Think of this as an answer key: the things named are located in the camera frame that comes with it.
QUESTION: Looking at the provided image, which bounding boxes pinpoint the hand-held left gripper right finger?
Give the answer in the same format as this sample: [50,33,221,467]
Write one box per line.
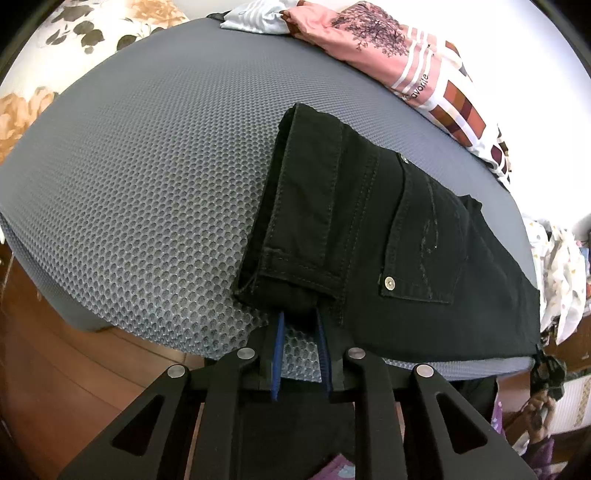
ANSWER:
[318,311,539,480]

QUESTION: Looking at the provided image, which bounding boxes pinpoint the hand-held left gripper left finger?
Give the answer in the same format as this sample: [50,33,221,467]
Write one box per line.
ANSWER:
[58,311,286,480]

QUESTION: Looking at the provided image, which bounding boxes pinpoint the black pants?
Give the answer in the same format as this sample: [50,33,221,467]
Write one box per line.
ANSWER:
[233,102,541,367]

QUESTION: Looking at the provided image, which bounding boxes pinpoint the person's right forearm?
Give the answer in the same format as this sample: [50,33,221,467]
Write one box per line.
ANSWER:
[524,431,557,472]

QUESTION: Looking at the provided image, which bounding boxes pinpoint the person's right hand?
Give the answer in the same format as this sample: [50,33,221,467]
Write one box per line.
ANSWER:
[519,392,555,432]

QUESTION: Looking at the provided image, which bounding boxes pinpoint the white radiator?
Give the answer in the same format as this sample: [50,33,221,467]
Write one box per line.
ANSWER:
[551,376,591,432]

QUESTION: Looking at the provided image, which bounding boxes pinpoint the white printed cloth pile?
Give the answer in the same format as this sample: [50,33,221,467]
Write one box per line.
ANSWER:
[524,215,591,344]

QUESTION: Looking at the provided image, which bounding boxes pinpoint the person's purple garment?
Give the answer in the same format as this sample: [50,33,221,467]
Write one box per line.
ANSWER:
[314,455,357,480]

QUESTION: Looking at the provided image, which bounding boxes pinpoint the grey mesh mattress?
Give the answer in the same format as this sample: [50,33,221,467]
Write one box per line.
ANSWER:
[0,11,541,384]

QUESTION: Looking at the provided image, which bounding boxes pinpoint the pink patterned pillow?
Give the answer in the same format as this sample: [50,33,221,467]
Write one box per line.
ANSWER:
[281,0,513,185]

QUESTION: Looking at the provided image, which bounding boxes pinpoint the white striped cloth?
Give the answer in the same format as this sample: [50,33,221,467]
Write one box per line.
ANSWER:
[219,0,296,35]

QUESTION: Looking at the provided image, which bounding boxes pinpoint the floral pillow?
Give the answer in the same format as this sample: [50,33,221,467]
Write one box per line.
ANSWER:
[0,0,190,162]

